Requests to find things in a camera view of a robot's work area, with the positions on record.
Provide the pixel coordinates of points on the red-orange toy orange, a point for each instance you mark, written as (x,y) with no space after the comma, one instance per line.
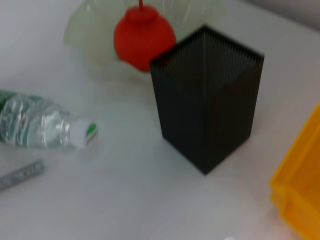
(142,42)

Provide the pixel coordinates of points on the black mesh pen holder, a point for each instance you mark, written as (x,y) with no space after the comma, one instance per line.
(205,112)

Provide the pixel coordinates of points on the yellow plastic bin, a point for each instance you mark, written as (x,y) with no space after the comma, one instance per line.
(302,187)

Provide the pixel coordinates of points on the grey marker pen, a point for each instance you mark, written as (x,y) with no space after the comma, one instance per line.
(20,176)

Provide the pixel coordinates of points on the clear green glass fruit plate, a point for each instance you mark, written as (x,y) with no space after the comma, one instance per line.
(87,37)

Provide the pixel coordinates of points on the clear water bottle green label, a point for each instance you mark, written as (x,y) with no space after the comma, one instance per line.
(37,120)

